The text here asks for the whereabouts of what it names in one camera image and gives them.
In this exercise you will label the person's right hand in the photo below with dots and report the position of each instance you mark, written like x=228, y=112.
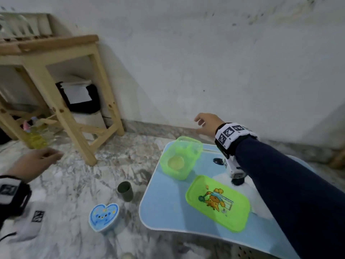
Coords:
x=211, y=123

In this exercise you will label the person's left hand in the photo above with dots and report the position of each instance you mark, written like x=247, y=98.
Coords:
x=32, y=164

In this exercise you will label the person's right thumb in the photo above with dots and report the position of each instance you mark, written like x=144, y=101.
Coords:
x=202, y=131

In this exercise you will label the person's left fingers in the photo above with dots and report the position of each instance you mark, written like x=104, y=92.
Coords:
x=52, y=155

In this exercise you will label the person's right forearm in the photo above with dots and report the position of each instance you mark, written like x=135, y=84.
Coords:
x=291, y=196

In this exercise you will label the yellow oil bottle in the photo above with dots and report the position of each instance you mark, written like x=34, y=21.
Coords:
x=37, y=137

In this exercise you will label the green plastic container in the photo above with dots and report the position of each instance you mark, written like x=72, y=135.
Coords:
x=180, y=159

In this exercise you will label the white box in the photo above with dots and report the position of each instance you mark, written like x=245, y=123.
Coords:
x=90, y=121

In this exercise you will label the black bag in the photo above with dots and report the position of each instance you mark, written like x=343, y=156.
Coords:
x=86, y=106

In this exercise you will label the white paper sheet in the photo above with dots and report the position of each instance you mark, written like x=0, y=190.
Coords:
x=76, y=93

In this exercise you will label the green lid with giraffe print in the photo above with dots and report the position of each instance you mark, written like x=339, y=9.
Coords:
x=218, y=203

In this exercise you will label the blue heart-shaped box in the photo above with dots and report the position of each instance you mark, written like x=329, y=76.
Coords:
x=103, y=216

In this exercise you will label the dark green cup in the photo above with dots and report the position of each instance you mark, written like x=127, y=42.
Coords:
x=125, y=191

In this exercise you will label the wooden side table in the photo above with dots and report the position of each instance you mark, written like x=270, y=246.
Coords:
x=40, y=72

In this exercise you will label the light blue small table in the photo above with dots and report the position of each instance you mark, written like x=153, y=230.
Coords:
x=167, y=207

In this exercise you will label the dish rack with white dishes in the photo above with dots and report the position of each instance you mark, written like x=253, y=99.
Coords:
x=24, y=26

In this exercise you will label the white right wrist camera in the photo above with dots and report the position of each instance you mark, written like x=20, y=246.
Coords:
x=231, y=134

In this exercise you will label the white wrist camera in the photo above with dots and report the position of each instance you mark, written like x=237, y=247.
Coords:
x=12, y=190
x=231, y=134

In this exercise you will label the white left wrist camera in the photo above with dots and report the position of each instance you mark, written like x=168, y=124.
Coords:
x=12, y=190

